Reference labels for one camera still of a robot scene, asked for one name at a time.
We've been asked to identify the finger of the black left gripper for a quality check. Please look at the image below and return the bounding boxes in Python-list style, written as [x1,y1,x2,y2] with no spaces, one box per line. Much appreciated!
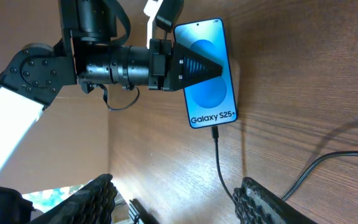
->
[169,43,223,91]

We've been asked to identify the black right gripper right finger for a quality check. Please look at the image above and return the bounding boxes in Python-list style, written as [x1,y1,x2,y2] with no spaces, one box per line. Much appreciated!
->
[232,177,316,224]

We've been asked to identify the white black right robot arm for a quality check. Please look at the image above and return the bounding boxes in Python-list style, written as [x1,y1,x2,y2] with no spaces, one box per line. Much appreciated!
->
[0,174,312,224]

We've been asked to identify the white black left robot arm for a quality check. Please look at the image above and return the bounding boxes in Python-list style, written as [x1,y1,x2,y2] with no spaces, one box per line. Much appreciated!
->
[0,0,223,171]

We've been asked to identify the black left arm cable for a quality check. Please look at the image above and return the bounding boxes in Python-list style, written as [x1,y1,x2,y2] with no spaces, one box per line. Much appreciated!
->
[99,0,141,112]

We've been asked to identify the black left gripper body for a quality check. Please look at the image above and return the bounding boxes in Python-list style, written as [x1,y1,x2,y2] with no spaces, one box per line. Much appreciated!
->
[76,1,174,92]

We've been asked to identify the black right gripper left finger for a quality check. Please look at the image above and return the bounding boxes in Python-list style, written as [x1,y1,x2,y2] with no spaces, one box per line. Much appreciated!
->
[30,174,117,224]

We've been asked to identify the blue smartphone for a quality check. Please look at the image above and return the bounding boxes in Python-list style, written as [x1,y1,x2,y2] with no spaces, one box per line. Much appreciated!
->
[174,18,237,129]

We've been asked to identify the black USB charging cable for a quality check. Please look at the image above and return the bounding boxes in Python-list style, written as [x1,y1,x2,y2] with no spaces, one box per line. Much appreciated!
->
[211,125,358,203]

